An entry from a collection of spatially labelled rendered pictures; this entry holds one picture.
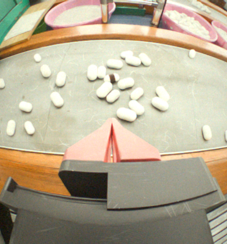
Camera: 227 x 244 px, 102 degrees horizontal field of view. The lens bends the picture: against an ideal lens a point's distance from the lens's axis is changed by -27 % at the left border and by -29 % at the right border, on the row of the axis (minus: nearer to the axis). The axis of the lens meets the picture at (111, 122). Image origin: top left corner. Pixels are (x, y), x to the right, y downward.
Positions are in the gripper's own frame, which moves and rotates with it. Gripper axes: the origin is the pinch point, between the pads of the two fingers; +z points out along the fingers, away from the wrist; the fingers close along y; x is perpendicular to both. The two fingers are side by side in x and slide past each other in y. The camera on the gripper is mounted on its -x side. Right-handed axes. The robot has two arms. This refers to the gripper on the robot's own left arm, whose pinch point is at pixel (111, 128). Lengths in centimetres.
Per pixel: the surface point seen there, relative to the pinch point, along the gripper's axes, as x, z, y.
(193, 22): -23, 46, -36
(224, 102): 2.8, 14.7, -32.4
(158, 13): -18.1, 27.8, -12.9
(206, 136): 7.7, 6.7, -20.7
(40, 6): -31, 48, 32
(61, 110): 5.0, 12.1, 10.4
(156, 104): 3.2, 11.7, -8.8
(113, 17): -20, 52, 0
